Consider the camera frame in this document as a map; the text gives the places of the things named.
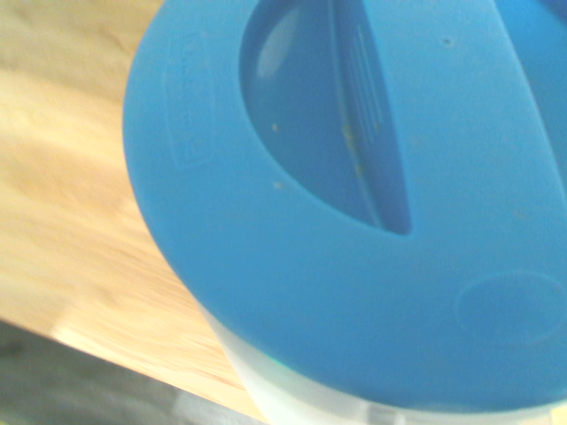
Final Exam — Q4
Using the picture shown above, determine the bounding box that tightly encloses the translucent pitcher with blue lid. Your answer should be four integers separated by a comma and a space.
122, 0, 567, 425

